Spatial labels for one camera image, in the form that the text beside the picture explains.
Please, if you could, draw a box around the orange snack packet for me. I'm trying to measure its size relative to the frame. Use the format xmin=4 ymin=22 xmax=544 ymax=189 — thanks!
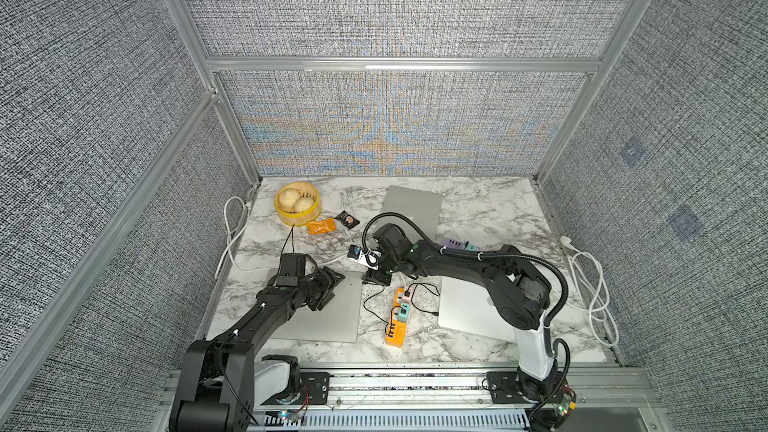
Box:
xmin=306 ymin=218 xmax=336 ymax=235

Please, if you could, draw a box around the yellow bamboo steamer basket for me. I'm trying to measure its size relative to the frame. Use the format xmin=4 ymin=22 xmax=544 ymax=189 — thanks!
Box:
xmin=274 ymin=182 xmax=323 ymax=227

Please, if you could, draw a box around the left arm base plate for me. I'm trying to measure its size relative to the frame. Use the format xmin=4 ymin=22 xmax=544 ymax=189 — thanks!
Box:
xmin=262 ymin=372 xmax=331 ymax=408

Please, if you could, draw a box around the rear grey laptop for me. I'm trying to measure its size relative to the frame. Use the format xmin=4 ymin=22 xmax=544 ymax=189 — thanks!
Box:
xmin=381 ymin=186 xmax=443 ymax=240

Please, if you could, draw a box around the white purple-strip power cord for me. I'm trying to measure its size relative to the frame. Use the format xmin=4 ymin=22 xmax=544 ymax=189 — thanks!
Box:
xmin=559 ymin=235 xmax=620 ymax=348

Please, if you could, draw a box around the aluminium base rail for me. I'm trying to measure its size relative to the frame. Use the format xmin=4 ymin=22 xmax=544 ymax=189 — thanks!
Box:
xmin=158 ymin=365 xmax=661 ymax=412

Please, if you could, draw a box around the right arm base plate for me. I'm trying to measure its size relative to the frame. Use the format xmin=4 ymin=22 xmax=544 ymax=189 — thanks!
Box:
xmin=482 ymin=370 xmax=527 ymax=405

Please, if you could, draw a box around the right silver apple laptop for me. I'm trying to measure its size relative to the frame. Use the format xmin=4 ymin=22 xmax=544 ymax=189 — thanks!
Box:
xmin=438 ymin=277 xmax=516 ymax=343

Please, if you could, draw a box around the left steamed bun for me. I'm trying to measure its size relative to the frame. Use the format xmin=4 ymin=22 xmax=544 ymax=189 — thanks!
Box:
xmin=278 ymin=188 xmax=302 ymax=211

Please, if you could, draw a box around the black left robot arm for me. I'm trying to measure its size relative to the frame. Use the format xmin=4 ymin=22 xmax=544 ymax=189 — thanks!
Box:
xmin=168 ymin=253 xmax=345 ymax=431

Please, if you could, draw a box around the orange power strip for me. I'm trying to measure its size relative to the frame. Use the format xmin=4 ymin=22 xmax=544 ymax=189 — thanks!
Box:
xmin=385 ymin=288 xmax=410 ymax=348

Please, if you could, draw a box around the purple power strip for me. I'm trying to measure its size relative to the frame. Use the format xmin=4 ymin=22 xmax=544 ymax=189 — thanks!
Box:
xmin=439 ymin=238 xmax=479 ymax=252

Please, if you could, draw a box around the left silver laptop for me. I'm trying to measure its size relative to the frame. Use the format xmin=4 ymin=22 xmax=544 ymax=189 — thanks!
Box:
xmin=271 ymin=271 xmax=362 ymax=343

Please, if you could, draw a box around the teal charger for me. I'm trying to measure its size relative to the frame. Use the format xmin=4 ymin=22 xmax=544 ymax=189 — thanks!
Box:
xmin=397 ymin=302 xmax=411 ymax=323

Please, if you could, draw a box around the white vented cable duct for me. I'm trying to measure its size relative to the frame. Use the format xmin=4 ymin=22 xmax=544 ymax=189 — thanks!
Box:
xmin=247 ymin=409 xmax=531 ymax=431

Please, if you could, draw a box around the black cable to laptop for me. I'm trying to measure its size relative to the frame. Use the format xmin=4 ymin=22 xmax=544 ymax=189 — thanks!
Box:
xmin=362 ymin=284 xmax=397 ymax=337
xmin=407 ymin=281 xmax=442 ymax=317

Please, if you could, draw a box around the steamed bun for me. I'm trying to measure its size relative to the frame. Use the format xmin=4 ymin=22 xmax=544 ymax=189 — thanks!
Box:
xmin=278 ymin=188 xmax=302 ymax=211
xmin=293 ymin=197 xmax=315 ymax=213

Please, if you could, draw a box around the white orange-strip power cord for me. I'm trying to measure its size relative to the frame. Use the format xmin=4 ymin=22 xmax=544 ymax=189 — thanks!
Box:
xmin=214 ymin=195 xmax=361 ymax=281

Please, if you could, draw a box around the right steamed bun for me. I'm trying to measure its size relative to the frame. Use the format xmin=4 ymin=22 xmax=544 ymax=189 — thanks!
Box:
xmin=293 ymin=197 xmax=315 ymax=213

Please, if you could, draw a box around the black snack packet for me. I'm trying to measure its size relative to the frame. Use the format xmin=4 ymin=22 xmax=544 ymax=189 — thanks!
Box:
xmin=334 ymin=211 xmax=360 ymax=230

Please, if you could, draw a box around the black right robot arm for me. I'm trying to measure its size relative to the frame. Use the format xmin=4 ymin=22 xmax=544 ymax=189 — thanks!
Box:
xmin=361 ymin=212 xmax=570 ymax=405

